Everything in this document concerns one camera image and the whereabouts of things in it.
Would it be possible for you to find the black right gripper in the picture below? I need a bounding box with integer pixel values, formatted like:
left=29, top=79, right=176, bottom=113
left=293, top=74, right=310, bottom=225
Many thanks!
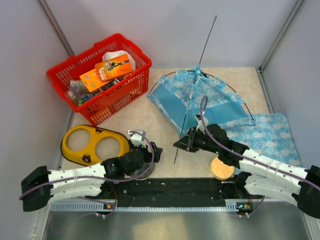
left=174, top=126, right=221, bottom=154

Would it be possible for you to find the blue patterned pet tent fabric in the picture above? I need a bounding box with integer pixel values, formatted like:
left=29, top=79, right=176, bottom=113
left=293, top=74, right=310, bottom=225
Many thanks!
left=146, top=65, right=256, bottom=141

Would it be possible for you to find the thin black tent pole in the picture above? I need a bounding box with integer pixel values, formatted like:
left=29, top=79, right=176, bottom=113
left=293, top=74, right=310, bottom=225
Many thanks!
left=173, top=15, right=218, bottom=165

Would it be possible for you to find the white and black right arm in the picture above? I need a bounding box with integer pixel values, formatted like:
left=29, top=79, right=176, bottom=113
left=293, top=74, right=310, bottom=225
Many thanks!
left=173, top=124, right=320, bottom=219

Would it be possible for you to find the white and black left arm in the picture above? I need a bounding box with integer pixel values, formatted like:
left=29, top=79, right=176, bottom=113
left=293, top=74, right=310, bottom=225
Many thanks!
left=19, top=142, right=163, bottom=212

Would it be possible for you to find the stainless steel pet bowl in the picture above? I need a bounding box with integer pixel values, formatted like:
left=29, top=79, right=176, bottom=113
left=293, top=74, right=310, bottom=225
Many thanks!
left=131, top=162, right=156, bottom=181

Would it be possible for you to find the blue patterned tent mat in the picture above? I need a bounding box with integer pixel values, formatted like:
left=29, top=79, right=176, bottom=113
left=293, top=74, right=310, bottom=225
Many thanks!
left=221, top=113, right=302, bottom=167

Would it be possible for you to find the orange round lid jar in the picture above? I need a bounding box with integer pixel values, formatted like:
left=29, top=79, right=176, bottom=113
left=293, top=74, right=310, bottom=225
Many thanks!
left=211, top=157, right=235, bottom=181

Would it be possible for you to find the red plastic shopping basket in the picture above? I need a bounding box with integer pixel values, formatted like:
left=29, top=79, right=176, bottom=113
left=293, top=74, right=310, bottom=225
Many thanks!
left=46, top=33, right=152, bottom=126

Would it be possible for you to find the black instant noodle cup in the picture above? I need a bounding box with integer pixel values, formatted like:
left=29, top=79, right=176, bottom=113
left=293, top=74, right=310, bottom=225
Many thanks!
left=101, top=78, right=123, bottom=91

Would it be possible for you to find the blue green scouring pad pack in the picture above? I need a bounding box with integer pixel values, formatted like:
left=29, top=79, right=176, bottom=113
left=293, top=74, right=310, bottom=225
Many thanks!
left=78, top=96, right=91, bottom=106

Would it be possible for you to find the clear plastic bottle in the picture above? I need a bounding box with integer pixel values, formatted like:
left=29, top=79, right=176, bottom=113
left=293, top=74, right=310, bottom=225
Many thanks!
left=66, top=84, right=86, bottom=103

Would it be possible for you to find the orange Scrub Daddy sponge pack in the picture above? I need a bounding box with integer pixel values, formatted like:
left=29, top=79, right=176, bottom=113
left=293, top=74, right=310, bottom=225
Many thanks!
left=79, top=69, right=109, bottom=93

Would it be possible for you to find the orange Gillette razor box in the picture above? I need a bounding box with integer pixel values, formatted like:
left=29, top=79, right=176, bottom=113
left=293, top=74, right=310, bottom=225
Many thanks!
left=95, top=54, right=134, bottom=82

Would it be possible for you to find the white plastic bag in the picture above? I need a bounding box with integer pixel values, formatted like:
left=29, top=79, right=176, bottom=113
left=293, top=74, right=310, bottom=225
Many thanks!
left=102, top=50, right=136, bottom=71

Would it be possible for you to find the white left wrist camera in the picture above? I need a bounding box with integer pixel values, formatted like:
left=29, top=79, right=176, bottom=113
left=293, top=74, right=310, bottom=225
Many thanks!
left=128, top=129, right=146, bottom=148

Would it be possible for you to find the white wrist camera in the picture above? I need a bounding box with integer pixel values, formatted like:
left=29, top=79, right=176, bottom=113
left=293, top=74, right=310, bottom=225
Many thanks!
left=195, top=114, right=205, bottom=132
left=128, top=129, right=146, bottom=148

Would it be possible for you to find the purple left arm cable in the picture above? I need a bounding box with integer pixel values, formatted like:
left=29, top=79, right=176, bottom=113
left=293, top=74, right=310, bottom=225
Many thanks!
left=18, top=130, right=156, bottom=218

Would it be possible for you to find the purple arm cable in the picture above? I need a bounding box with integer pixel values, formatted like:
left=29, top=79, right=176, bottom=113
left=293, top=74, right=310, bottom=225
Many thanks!
left=200, top=95, right=320, bottom=218
left=18, top=130, right=156, bottom=218

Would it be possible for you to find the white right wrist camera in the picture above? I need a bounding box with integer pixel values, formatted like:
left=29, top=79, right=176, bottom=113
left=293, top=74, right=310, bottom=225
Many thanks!
left=195, top=114, right=205, bottom=132

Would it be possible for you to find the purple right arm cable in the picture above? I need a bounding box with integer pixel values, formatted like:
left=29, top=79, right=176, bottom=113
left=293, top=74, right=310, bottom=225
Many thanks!
left=200, top=95, right=320, bottom=218

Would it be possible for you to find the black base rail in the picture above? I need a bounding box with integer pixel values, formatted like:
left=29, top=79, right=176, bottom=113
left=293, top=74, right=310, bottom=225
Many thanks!
left=91, top=177, right=250, bottom=208

